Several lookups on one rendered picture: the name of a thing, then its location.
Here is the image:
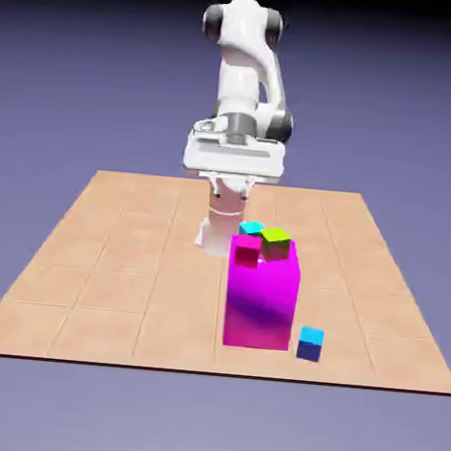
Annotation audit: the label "small red cube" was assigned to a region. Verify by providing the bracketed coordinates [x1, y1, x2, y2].
[231, 234, 264, 269]

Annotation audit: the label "small cyan cube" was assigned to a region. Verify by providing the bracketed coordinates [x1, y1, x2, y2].
[238, 219, 266, 239]

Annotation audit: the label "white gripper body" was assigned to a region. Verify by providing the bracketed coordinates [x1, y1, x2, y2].
[180, 131, 288, 186]

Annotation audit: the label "small green cube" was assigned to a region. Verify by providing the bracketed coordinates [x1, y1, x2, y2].
[257, 225, 294, 263]

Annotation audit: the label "small blue cube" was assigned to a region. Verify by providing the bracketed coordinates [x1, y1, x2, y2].
[295, 324, 326, 363]

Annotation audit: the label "large magenta box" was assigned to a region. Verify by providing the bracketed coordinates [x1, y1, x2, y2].
[221, 231, 305, 353]

